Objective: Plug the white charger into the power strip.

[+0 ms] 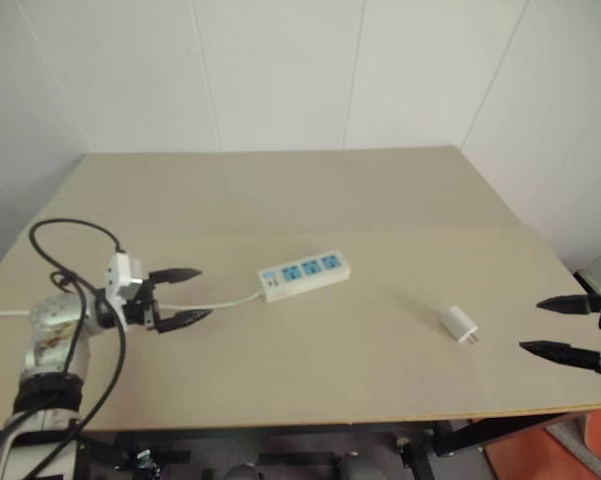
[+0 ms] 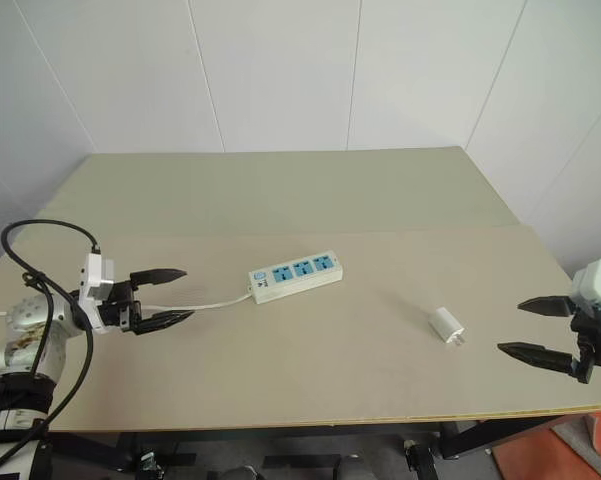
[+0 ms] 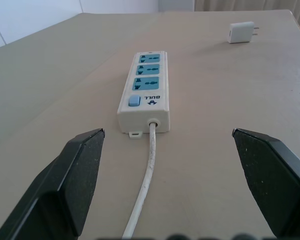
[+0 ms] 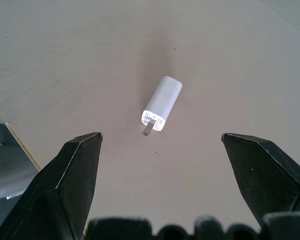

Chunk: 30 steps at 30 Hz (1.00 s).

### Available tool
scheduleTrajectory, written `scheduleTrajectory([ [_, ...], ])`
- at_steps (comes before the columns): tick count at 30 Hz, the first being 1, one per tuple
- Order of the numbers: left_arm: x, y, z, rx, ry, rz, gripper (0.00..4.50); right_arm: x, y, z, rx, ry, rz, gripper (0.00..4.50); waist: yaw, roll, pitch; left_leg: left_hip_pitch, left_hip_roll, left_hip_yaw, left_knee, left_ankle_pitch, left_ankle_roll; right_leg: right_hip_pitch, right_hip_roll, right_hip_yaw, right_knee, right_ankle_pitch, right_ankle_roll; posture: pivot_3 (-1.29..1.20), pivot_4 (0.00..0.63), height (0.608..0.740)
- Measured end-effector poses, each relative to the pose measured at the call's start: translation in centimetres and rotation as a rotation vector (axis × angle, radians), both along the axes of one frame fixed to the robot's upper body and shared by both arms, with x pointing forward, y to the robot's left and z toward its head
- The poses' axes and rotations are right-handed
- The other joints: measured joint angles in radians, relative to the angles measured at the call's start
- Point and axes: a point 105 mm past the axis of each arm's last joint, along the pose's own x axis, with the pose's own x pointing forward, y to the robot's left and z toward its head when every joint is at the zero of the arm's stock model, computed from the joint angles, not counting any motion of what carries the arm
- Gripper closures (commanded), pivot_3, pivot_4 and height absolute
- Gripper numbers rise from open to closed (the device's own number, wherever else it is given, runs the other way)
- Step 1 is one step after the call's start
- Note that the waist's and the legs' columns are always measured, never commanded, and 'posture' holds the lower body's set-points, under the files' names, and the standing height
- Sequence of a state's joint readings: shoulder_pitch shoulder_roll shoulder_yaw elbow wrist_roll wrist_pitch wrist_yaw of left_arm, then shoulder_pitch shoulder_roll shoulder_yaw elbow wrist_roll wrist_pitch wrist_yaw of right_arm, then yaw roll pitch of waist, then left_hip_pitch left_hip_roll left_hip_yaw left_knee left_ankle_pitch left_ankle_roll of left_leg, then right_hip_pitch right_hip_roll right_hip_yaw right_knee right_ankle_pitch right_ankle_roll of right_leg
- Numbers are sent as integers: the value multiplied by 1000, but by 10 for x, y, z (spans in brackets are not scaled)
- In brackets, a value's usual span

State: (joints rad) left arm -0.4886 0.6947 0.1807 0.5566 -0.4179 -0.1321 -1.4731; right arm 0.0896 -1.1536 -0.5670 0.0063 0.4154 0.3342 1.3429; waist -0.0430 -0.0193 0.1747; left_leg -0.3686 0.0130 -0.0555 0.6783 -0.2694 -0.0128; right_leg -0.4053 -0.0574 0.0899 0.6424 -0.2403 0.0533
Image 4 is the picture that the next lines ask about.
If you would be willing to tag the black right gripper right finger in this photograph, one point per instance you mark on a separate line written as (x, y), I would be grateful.
(259, 175)

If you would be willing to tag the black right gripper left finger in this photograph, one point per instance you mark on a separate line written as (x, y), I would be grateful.
(52, 190)

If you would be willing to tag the white plug adapter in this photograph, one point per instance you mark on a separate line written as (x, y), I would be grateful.
(161, 106)

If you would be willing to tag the silver robot body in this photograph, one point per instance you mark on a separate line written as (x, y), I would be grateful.
(7, 165)

